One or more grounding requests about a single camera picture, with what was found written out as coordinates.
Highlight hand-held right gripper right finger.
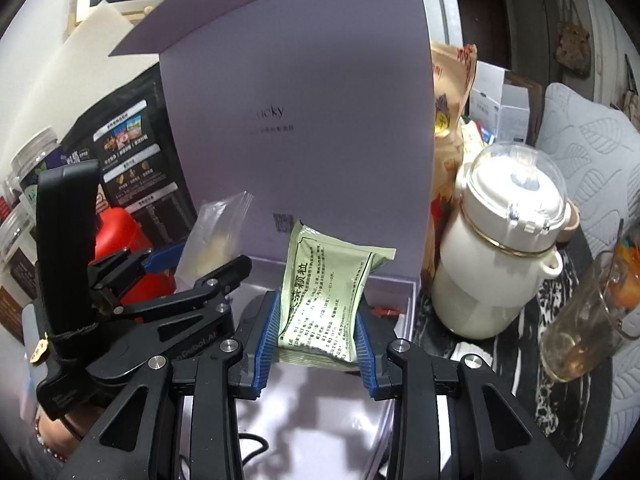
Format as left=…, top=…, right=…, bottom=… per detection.
left=355, top=305, right=576, bottom=480

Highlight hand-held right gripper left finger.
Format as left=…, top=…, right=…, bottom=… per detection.
left=57, top=290, right=281, bottom=480

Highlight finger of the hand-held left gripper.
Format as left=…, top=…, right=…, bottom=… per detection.
left=122, top=255, right=253, bottom=322
left=87, top=240, right=188, bottom=291

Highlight translucent zip bag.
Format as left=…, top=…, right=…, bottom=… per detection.
left=174, top=191, right=255, bottom=291

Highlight pale green packet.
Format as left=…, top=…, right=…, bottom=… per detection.
left=276, top=219, right=397, bottom=373

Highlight lavender gift box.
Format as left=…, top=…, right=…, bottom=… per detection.
left=109, top=0, right=437, bottom=480

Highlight person's left forearm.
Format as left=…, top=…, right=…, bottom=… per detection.
left=10, top=425, right=66, bottom=480

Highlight person's left hand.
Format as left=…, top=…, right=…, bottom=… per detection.
left=47, top=406, right=108, bottom=456

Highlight brown-filled jar white lid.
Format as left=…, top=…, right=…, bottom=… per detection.
left=0, top=205, right=41, bottom=341

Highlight red plastic canister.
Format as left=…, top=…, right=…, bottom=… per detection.
left=92, top=205, right=176, bottom=306

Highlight clear plastic jar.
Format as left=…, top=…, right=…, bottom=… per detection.
left=0, top=170, right=38, bottom=221

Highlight black printed bag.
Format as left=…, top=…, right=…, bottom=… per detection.
left=60, top=67, right=201, bottom=251

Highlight dark-label clear jar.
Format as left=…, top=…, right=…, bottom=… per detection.
left=10, top=127, right=68, bottom=196

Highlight cream lidded jug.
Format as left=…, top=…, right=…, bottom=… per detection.
left=431, top=142, right=573, bottom=341

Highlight orange printed snack bag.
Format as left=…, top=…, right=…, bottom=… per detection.
left=422, top=42, right=478, bottom=286

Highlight clear glass cup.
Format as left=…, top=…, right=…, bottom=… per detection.
left=539, top=247, right=636, bottom=383

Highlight white foam board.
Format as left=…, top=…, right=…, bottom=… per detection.
left=62, top=1, right=161, bottom=111

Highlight brown ceramic bowl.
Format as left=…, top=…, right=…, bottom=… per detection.
left=550, top=200, right=581, bottom=246

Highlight orange object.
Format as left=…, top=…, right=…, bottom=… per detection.
left=612, top=240, right=640, bottom=311

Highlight white cardboard boxes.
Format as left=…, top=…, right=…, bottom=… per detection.
left=467, top=60, right=531, bottom=146

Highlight white fridge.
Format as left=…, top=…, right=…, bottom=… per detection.
left=420, top=0, right=463, bottom=51

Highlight dark brown door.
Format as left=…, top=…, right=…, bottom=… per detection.
left=455, top=0, right=513, bottom=71

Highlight beige tote bag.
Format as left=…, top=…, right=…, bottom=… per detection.
left=610, top=50, right=640, bottom=126

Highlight brown patterned tote bag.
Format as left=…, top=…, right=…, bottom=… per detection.
left=555, top=20, right=593, bottom=78

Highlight bead bracelet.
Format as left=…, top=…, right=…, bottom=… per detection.
left=34, top=405, right=68, bottom=463

